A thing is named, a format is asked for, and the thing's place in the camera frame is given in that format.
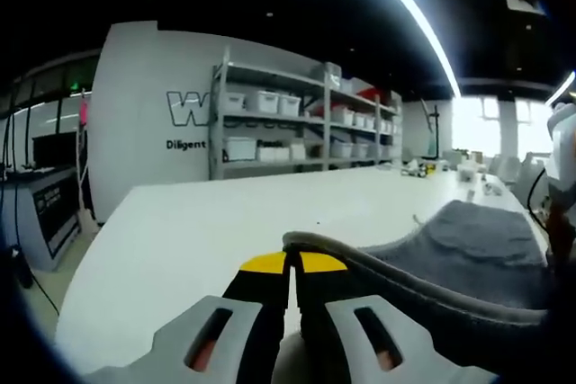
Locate grey towel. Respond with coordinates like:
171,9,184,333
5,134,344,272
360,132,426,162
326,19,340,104
282,199,555,327

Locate person's left hand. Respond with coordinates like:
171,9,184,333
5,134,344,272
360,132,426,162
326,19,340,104
272,334,319,384

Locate white box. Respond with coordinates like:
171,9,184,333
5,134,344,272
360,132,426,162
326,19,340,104
456,159,481,183

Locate dark floor stand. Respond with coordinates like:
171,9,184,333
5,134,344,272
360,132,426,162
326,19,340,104
420,98,440,163

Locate small yellow white device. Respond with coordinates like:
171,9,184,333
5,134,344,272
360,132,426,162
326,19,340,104
402,162,440,179

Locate ceiling light strip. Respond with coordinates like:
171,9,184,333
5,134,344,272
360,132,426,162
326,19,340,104
350,0,463,97

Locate grey metal shelving unit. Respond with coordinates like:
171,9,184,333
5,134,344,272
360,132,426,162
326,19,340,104
209,46,332,181
323,82,404,169

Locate shelf with white boxes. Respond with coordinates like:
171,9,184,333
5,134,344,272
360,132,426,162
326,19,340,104
222,86,400,163

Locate grey cabinet console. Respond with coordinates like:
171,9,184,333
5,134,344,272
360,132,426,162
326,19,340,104
0,163,82,272

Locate black monitor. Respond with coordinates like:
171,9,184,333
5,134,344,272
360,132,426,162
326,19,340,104
31,131,85,169

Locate white stand with pink tag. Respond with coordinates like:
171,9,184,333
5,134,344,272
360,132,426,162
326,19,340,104
74,89,100,235

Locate black-framed glass partition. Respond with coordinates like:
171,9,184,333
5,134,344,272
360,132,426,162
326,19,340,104
0,49,100,169

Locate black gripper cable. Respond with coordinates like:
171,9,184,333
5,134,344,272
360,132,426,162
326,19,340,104
526,166,553,235

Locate black floor cable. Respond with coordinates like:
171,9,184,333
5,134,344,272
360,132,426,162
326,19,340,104
0,176,60,316

